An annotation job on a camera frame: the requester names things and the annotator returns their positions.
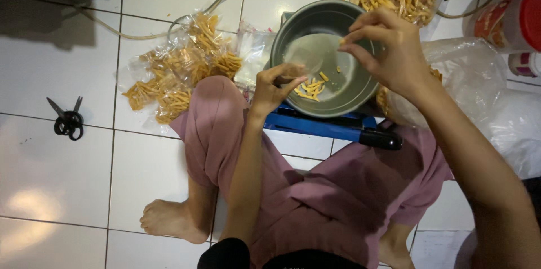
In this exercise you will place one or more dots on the grey metal bowl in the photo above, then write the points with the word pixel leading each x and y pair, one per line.
pixel 355 91

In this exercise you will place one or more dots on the black scissors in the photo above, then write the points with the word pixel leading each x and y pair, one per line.
pixel 67 122

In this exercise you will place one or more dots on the person's foot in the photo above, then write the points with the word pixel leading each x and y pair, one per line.
pixel 395 248
pixel 173 220

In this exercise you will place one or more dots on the person's left foot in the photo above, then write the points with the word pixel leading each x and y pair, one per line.
pixel 173 220

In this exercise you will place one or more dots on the person's right hand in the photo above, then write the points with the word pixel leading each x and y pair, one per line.
pixel 397 57

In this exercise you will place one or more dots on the person's right foot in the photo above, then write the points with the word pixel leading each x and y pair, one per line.
pixel 395 248

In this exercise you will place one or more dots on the small clear plastic bag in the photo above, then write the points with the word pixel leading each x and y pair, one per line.
pixel 310 55

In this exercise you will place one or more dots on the white paper sheet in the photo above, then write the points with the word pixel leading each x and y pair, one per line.
pixel 439 250

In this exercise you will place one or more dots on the large crumpled clear plastic bag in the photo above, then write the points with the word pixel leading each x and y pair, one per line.
pixel 477 87

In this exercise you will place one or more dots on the person's left hand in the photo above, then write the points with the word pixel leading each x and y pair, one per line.
pixel 264 91

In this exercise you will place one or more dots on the person's pink trousers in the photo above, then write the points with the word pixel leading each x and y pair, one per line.
pixel 321 201

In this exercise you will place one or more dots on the teal kitchen scale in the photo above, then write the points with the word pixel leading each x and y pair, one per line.
pixel 286 17

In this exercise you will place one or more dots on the pile of filled snack packets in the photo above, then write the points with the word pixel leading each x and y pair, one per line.
pixel 181 70

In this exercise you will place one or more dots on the plastic jar with red lid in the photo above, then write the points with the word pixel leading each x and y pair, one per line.
pixel 511 19

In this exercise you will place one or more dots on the small white plastic container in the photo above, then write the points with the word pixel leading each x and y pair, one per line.
pixel 526 64

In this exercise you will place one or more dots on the stack of empty clear bags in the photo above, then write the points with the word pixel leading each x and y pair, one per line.
pixel 253 53

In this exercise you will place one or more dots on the person's black shirt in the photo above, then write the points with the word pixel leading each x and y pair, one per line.
pixel 253 258

